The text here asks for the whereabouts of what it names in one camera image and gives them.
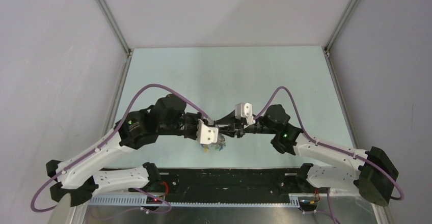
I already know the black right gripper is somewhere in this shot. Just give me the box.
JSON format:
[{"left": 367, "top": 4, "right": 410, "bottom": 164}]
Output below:
[{"left": 212, "top": 109, "right": 277, "bottom": 139}]

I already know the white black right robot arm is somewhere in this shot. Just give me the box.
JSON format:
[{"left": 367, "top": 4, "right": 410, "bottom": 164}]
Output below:
[{"left": 215, "top": 103, "right": 399, "bottom": 207}]

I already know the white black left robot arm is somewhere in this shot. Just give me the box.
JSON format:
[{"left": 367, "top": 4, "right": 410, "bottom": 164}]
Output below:
[{"left": 46, "top": 94, "right": 219, "bottom": 207}]

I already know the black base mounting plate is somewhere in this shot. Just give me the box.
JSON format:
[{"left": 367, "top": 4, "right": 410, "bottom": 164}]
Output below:
[{"left": 142, "top": 168, "right": 327, "bottom": 203}]

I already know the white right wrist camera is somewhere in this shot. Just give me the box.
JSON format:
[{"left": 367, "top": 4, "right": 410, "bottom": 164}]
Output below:
[{"left": 234, "top": 103, "right": 255, "bottom": 126}]

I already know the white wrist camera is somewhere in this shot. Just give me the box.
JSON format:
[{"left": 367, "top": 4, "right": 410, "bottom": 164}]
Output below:
[
  {"left": 197, "top": 119, "right": 219, "bottom": 145},
  {"left": 234, "top": 103, "right": 255, "bottom": 126}
]

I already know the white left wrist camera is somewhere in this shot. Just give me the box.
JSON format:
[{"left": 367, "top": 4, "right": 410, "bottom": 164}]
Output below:
[{"left": 197, "top": 119, "right": 219, "bottom": 145}]

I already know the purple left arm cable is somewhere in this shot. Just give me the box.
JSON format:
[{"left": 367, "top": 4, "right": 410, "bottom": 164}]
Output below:
[{"left": 30, "top": 83, "right": 215, "bottom": 213}]

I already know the grey slotted cable duct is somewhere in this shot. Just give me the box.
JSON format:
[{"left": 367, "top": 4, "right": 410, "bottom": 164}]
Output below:
[{"left": 87, "top": 194, "right": 300, "bottom": 208}]

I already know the left aluminium frame post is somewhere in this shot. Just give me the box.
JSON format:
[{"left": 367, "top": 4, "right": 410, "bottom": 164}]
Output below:
[{"left": 84, "top": 0, "right": 132, "bottom": 57}]

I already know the aluminium frame post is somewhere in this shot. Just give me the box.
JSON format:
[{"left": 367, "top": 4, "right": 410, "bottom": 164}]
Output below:
[
  {"left": 323, "top": 0, "right": 361, "bottom": 57},
  {"left": 84, "top": 0, "right": 132, "bottom": 57}
]

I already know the right aluminium frame post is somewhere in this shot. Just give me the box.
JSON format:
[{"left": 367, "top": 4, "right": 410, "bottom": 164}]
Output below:
[{"left": 323, "top": 0, "right": 361, "bottom": 57}]

